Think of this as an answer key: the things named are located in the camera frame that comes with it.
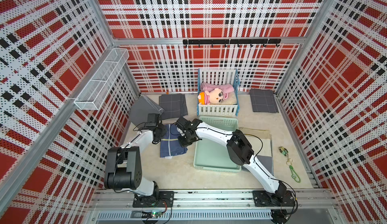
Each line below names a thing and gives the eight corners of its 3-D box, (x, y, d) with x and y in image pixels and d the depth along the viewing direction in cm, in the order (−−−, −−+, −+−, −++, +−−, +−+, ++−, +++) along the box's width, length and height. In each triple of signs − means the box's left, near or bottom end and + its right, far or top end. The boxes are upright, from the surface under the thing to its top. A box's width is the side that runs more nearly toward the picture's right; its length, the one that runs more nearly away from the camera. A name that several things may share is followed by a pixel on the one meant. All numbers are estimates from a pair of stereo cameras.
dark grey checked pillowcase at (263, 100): (253, 112, 112) (254, 111, 110) (247, 90, 126) (248, 89, 125) (280, 112, 111) (281, 110, 110) (271, 90, 126) (272, 88, 125)
